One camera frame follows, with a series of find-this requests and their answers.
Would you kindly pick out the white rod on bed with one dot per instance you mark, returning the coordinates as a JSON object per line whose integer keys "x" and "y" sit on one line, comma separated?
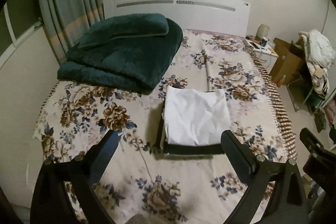
{"x": 207, "y": 67}

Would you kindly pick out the brown cardboard box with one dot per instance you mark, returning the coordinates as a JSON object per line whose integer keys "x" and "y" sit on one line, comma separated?
{"x": 289, "y": 62}

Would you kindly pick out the black grey striped sweater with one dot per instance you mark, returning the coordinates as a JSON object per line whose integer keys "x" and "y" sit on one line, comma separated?
{"x": 183, "y": 145}

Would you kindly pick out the white bedside table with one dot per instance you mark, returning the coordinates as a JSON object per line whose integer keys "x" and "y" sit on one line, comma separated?
{"x": 265, "y": 55}

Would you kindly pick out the pile of white clothes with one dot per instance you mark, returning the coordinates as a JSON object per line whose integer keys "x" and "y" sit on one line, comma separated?
{"x": 319, "y": 56}

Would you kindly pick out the white t-shirt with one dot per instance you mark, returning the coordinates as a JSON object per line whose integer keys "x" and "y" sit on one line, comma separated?
{"x": 196, "y": 116}

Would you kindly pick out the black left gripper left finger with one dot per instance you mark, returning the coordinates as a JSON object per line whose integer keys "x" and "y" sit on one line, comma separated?
{"x": 51, "y": 204}

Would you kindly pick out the dark green folded blanket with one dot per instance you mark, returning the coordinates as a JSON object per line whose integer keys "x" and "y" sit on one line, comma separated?
{"x": 129, "y": 52}

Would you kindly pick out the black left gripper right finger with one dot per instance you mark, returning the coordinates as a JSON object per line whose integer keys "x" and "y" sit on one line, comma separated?
{"x": 287, "y": 203}

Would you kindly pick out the white headboard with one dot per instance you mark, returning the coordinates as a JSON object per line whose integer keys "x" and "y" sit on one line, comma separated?
{"x": 220, "y": 16}

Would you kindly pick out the small table lamp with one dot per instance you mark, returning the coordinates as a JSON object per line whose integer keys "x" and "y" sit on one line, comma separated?
{"x": 262, "y": 31}

